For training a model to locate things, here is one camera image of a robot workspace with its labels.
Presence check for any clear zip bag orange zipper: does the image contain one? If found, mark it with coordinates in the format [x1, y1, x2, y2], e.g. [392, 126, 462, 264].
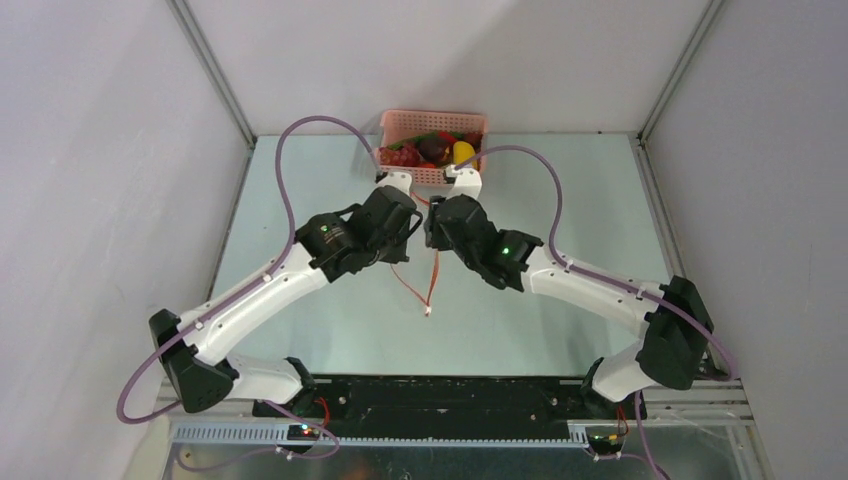
[389, 192, 442, 318]

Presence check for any pink plastic basket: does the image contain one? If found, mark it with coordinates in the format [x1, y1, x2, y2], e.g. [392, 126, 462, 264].
[377, 109, 489, 188]

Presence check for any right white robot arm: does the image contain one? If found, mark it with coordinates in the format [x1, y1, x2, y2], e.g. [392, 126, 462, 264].
[425, 195, 713, 418]

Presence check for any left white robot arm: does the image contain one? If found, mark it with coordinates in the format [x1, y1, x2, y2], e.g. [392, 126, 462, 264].
[149, 178, 423, 417]

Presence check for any yellow mango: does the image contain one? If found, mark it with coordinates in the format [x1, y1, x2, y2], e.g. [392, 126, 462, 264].
[451, 140, 477, 165]

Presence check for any red grape bunch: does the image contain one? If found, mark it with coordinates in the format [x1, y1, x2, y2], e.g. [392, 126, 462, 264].
[379, 143, 421, 168]

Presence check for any red strawberry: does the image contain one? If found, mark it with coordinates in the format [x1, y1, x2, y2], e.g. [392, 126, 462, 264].
[462, 132, 483, 151]

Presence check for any left green circuit board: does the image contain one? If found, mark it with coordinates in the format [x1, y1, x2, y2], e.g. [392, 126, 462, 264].
[286, 424, 323, 442]

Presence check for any green circuit board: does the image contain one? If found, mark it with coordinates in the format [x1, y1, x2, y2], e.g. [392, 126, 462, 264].
[587, 434, 627, 457]
[286, 424, 323, 442]

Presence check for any right green circuit board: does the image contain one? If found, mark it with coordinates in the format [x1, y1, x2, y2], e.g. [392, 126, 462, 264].
[587, 434, 627, 457]

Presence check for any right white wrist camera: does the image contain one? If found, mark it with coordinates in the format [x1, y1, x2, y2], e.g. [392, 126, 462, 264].
[444, 165, 482, 200]

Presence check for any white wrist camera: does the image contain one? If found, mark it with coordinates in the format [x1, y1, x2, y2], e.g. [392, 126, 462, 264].
[376, 169, 413, 197]
[444, 165, 482, 200]

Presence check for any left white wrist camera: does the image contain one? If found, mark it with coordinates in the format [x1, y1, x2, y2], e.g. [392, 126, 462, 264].
[376, 169, 413, 197]

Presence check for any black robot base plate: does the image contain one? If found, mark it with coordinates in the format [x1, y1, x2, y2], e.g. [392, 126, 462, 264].
[251, 374, 647, 442]

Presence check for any grey slotted cable duct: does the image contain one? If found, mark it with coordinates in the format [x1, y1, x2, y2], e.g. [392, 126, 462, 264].
[171, 422, 589, 448]

